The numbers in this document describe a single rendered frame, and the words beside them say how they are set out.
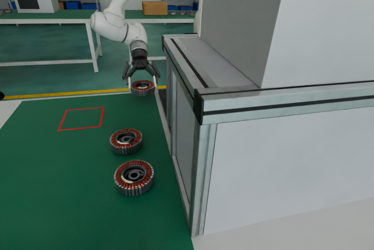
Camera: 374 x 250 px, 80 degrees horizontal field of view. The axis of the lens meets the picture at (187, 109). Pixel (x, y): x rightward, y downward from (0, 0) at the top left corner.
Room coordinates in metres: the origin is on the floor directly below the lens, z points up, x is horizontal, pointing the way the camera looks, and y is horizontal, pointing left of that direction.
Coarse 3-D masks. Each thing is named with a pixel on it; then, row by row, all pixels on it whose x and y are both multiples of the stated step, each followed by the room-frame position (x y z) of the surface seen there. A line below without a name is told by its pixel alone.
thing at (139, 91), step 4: (140, 80) 0.99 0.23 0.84; (144, 80) 1.00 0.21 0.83; (132, 84) 0.95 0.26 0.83; (136, 84) 0.96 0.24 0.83; (140, 84) 0.98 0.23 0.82; (144, 84) 0.98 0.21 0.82; (148, 84) 0.97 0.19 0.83; (152, 84) 0.96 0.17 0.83; (132, 88) 0.92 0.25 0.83; (136, 88) 0.91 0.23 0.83; (140, 88) 0.91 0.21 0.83; (144, 88) 0.91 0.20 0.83; (148, 88) 0.92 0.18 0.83; (152, 88) 0.93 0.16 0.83; (132, 92) 0.91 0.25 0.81; (136, 92) 0.90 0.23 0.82; (140, 92) 0.90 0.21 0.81; (144, 92) 0.90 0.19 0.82; (148, 92) 0.91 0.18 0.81; (152, 92) 0.93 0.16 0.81
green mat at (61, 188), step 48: (96, 96) 0.97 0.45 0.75; (144, 96) 0.99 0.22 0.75; (0, 144) 0.59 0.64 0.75; (48, 144) 0.60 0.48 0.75; (96, 144) 0.61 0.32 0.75; (144, 144) 0.62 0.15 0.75; (0, 192) 0.40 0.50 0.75; (48, 192) 0.41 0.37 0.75; (96, 192) 0.41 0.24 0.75; (0, 240) 0.27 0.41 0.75; (48, 240) 0.28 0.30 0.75; (96, 240) 0.28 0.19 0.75; (144, 240) 0.29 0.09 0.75
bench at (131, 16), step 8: (128, 16) 3.37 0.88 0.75; (136, 16) 3.40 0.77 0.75; (144, 16) 3.43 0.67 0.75; (152, 16) 3.46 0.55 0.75; (160, 16) 3.49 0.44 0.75; (168, 16) 3.52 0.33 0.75; (176, 16) 3.55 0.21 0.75; (184, 16) 3.58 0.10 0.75; (192, 16) 3.61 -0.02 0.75; (160, 56) 3.34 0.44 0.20
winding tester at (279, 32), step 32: (224, 0) 0.55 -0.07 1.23; (256, 0) 0.41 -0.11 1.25; (288, 0) 0.35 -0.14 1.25; (320, 0) 0.37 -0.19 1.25; (352, 0) 0.38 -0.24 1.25; (224, 32) 0.53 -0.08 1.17; (256, 32) 0.40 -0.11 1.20; (288, 32) 0.36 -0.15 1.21; (320, 32) 0.37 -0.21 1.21; (352, 32) 0.39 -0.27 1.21; (256, 64) 0.38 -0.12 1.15; (288, 64) 0.36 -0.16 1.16; (320, 64) 0.38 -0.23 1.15; (352, 64) 0.39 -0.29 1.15
